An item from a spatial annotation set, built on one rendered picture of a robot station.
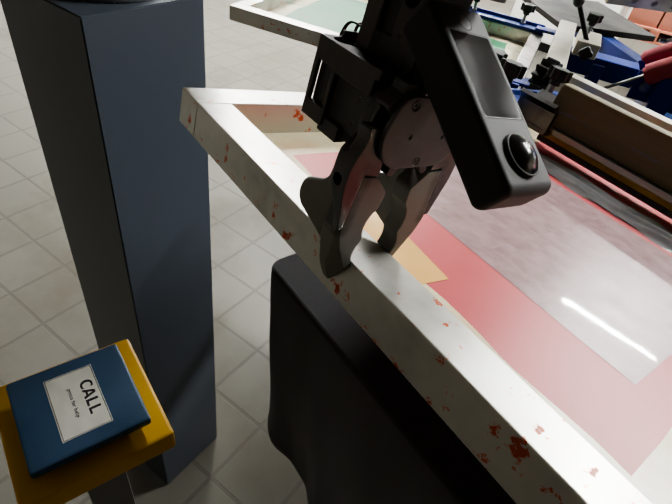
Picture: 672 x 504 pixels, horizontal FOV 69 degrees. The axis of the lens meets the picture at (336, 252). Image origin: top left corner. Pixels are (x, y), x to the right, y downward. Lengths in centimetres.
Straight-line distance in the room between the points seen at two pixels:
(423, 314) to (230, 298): 161
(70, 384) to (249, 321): 133
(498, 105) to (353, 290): 16
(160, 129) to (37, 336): 124
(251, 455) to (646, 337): 122
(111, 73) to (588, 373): 61
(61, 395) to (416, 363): 34
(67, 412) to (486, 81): 44
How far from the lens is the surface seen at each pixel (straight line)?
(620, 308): 55
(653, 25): 708
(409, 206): 35
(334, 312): 61
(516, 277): 49
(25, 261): 218
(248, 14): 147
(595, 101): 88
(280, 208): 41
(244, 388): 167
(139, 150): 77
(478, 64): 29
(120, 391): 53
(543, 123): 90
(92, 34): 68
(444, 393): 32
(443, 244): 49
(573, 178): 82
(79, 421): 52
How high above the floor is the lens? 140
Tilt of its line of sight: 41 degrees down
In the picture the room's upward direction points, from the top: 11 degrees clockwise
